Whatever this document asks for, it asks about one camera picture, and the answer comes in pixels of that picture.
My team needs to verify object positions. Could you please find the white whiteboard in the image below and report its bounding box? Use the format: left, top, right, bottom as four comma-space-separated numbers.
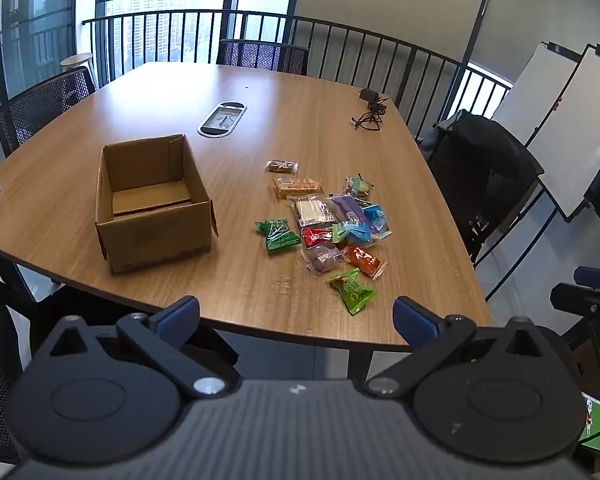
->
492, 41, 583, 148
527, 44, 600, 221

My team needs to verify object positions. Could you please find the blue snack packet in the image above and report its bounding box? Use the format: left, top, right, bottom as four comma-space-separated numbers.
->
362, 203, 393, 240

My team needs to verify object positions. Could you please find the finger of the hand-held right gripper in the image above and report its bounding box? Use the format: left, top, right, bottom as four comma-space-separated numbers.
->
574, 266, 600, 289
550, 283, 600, 321

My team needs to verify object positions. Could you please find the purple snack packet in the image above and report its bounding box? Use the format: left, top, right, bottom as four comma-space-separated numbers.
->
330, 195, 371, 226

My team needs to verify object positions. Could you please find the black charger with cable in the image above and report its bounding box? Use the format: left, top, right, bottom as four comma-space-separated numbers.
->
351, 88, 390, 131

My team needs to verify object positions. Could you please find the brown cardboard box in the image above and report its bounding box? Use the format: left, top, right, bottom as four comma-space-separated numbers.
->
94, 133, 219, 274

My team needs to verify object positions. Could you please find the green white-print snack packet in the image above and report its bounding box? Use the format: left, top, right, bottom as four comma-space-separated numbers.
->
254, 218, 302, 256

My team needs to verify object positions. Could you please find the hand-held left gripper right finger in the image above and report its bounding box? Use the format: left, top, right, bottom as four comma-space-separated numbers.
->
363, 296, 574, 398

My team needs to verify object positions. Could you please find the silver table cable grommet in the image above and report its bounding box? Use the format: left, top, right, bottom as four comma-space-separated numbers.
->
197, 102, 247, 137

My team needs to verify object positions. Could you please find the grey backpack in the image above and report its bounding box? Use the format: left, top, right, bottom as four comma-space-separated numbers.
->
419, 122, 451, 161

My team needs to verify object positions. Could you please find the green orange-print snack packet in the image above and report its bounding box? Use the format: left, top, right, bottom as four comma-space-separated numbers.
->
328, 267, 377, 316

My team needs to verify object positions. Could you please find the orange biscuit packet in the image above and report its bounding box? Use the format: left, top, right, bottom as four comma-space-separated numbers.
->
273, 176, 325, 201

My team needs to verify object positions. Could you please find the clear purple pastry packet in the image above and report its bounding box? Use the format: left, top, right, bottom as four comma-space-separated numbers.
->
304, 241, 351, 277

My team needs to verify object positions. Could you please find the red snack packet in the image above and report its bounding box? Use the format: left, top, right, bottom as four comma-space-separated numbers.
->
301, 226, 336, 250

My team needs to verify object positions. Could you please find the teal snack packet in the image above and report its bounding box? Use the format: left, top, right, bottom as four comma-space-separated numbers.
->
331, 221, 373, 246

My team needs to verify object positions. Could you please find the clear white snack packet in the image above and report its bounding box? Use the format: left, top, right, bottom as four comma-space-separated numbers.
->
287, 195, 338, 228

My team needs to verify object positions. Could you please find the black metal railing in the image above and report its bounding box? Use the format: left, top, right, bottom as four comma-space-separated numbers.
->
82, 9, 513, 141

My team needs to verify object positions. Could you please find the round wooden stool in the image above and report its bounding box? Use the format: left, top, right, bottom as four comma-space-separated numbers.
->
61, 53, 100, 91

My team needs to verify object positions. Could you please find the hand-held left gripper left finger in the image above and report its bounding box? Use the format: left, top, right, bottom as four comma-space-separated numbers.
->
34, 296, 227, 400

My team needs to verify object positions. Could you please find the orange snack packet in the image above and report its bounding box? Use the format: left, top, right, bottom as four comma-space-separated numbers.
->
341, 245, 387, 280

